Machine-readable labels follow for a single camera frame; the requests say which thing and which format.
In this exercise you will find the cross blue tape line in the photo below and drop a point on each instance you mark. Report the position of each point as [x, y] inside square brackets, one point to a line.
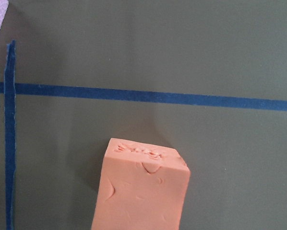
[151, 97]

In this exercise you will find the orange foam cube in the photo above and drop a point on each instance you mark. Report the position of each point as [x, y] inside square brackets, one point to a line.
[142, 187]

